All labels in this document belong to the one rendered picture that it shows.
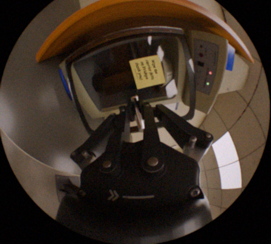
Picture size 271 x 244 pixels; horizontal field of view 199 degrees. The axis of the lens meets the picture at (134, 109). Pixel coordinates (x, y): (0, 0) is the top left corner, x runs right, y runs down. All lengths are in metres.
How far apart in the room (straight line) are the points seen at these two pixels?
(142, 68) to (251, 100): 1.44
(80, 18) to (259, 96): 1.54
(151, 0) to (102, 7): 0.09
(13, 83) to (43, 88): 0.12
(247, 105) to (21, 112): 1.76
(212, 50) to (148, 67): 0.22
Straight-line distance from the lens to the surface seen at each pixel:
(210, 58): 0.31
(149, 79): 0.20
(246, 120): 1.54
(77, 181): 1.63
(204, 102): 0.37
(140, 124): 0.18
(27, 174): 1.30
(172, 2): 0.23
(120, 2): 0.20
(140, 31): 0.25
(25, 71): 0.31
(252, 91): 1.45
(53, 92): 0.32
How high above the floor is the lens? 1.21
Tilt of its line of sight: 6 degrees down
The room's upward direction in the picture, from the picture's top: 79 degrees clockwise
